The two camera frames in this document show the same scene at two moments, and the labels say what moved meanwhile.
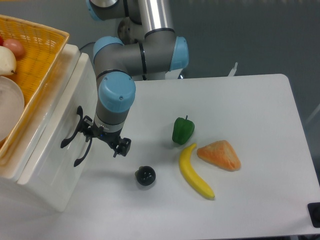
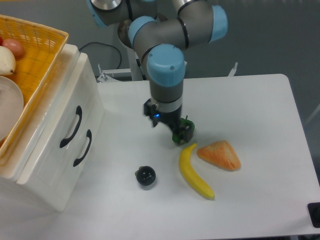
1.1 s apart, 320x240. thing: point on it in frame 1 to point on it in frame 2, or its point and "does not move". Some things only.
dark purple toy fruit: x=145 y=175 does not move
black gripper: x=89 y=129 to x=172 y=119
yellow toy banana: x=190 y=176 does not move
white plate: x=12 y=104 does not move
